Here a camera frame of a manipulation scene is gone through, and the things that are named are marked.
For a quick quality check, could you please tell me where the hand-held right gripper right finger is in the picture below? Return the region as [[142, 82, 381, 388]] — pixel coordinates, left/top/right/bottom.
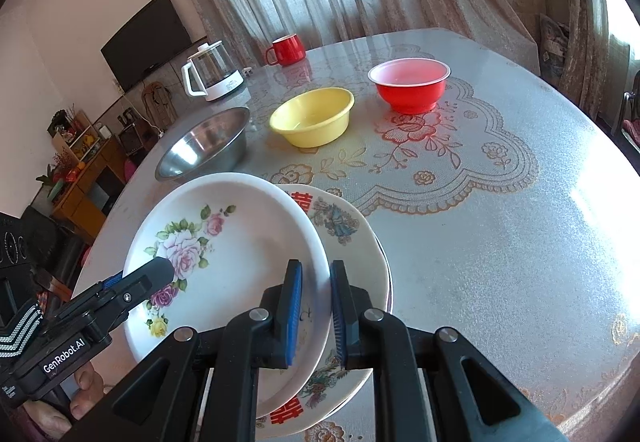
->
[[329, 259, 568, 442]]

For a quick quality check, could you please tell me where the wooden cabinet with clutter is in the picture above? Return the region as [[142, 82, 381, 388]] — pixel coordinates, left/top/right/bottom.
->
[[50, 137, 128, 243]]

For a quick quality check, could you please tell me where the white plate with purple rim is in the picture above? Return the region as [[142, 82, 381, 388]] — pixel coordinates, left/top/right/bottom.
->
[[372, 232, 397, 318]]

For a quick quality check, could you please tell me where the red plastic bowl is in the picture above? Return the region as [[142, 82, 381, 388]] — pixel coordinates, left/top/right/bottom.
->
[[367, 58, 452, 114]]

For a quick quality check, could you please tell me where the yellow plastic bowl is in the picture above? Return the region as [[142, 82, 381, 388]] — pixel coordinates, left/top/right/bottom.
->
[[269, 87, 356, 148]]

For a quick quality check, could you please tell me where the green potted plant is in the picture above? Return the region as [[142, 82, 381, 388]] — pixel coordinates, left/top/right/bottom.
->
[[37, 164, 66, 199]]

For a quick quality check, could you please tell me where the stainless steel bowl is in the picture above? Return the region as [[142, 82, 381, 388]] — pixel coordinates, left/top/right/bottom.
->
[[154, 106, 251, 183]]

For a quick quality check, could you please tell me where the white plate with rose print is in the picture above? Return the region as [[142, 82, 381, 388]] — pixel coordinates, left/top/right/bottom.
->
[[121, 172, 333, 419]]

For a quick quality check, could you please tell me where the black armchair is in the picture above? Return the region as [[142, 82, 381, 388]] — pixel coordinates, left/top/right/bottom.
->
[[20, 207, 91, 283]]

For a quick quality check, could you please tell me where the grey side curtain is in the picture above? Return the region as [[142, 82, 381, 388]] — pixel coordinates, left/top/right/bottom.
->
[[545, 0, 636, 123]]

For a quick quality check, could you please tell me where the red mug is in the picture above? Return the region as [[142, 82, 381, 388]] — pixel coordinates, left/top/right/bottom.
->
[[264, 34, 307, 68]]

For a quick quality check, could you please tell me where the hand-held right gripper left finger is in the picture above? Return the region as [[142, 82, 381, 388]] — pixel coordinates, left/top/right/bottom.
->
[[80, 259, 304, 442]]

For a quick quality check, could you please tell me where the wooden shelf with ornaments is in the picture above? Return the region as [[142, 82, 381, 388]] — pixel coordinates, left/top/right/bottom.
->
[[47, 109, 108, 163]]

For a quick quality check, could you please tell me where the white glass electric kettle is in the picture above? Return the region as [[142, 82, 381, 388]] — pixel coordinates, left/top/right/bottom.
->
[[181, 41, 246, 104]]

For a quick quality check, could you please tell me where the black speaker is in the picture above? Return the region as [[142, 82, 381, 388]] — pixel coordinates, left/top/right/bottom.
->
[[117, 124, 146, 158]]

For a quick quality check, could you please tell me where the black wall television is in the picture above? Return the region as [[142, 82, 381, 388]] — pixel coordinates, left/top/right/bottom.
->
[[100, 0, 193, 93]]

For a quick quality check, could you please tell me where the person's left hand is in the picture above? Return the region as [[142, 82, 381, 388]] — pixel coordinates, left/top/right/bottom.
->
[[0, 362, 108, 442]]

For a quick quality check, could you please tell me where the patterned cushion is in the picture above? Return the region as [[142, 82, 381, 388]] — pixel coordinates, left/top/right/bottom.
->
[[537, 13, 571, 83]]

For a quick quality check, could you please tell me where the white plate with red characters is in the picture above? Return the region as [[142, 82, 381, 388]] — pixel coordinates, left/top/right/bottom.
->
[[255, 183, 392, 440]]

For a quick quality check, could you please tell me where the wooden chair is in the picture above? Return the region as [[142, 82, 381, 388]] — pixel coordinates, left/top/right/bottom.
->
[[140, 81, 173, 133]]

